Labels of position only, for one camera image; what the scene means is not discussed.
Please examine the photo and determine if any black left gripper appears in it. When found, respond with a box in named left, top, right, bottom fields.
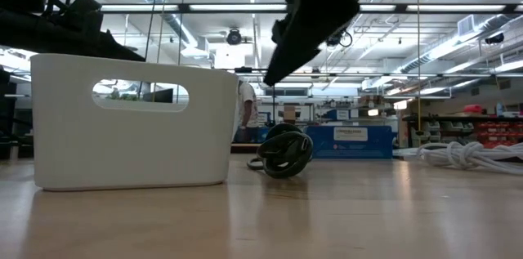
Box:
left=0, top=0, right=147, bottom=64

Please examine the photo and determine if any green artificial plant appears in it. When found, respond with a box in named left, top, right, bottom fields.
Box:
left=106, top=89, right=142, bottom=102

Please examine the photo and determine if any black monitor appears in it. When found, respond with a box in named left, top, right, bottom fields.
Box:
left=141, top=87, right=175, bottom=104

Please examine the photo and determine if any cardboard box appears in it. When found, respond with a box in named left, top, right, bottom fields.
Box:
left=282, top=105, right=297, bottom=124

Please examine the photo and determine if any person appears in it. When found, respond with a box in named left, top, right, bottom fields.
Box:
left=235, top=80, right=261, bottom=144

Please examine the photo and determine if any black beam with light strips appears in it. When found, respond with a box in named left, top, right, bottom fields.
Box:
left=97, top=2, right=523, bottom=15

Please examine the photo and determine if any blue product box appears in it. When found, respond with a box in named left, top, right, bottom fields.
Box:
left=304, top=124, right=396, bottom=160

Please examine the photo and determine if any white plastic bin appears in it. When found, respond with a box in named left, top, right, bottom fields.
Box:
left=30, top=52, right=240, bottom=192

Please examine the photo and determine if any shelf with red bins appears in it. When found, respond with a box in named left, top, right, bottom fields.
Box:
left=473, top=119, right=523, bottom=150

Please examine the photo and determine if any black overhead camera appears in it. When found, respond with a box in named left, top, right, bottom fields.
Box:
left=226, top=27, right=244, bottom=47

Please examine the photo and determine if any dark brown coiled cable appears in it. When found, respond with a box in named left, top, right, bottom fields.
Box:
left=246, top=123, right=315, bottom=180

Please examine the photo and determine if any white coiled cable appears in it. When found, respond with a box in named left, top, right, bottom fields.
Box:
left=415, top=141, right=523, bottom=176

